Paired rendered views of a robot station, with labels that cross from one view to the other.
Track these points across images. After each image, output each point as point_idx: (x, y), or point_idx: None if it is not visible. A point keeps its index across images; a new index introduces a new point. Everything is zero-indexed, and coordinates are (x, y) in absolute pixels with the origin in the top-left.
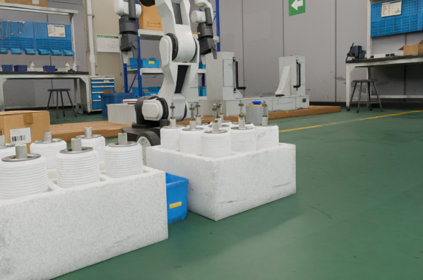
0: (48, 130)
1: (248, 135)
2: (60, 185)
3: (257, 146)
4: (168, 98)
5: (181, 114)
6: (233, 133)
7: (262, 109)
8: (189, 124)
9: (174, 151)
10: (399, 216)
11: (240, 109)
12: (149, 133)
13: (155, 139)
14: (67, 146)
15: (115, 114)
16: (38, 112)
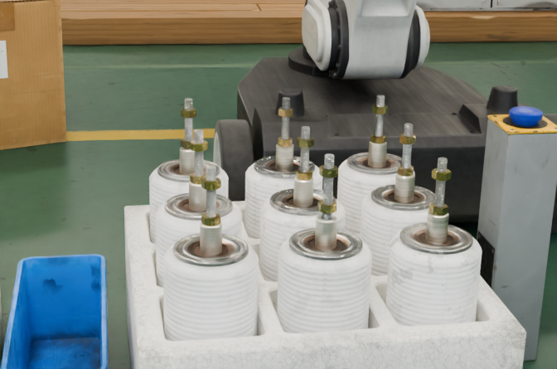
0: (55, 49)
1: (318, 281)
2: None
3: (389, 306)
4: (351, 11)
5: (395, 63)
6: (282, 261)
7: (530, 148)
8: (254, 164)
9: (140, 259)
10: None
11: (403, 153)
12: (229, 132)
13: (237, 154)
14: (185, 60)
15: None
16: (31, 1)
